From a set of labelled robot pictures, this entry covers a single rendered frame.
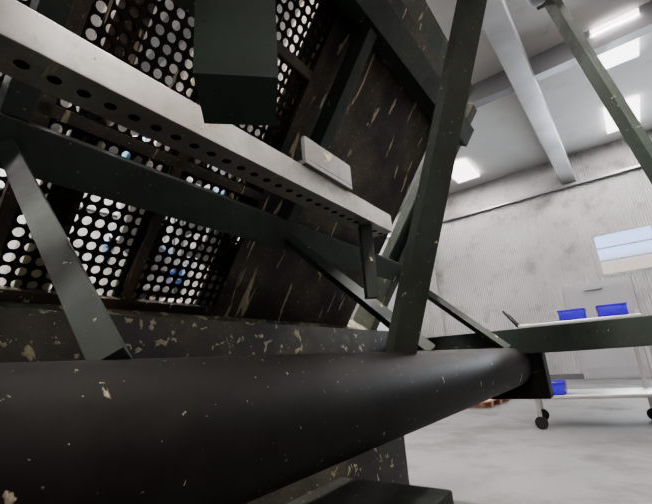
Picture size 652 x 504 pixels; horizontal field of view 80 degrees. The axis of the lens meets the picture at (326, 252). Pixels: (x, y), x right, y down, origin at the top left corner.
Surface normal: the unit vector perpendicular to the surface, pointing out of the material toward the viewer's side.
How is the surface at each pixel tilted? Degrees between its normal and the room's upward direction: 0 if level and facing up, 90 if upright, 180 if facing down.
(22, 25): 90
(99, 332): 59
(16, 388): 39
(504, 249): 90
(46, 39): 90
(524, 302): 90
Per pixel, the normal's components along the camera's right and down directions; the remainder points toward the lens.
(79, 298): -0.06, -0.73
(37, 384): 0.46, -0.88
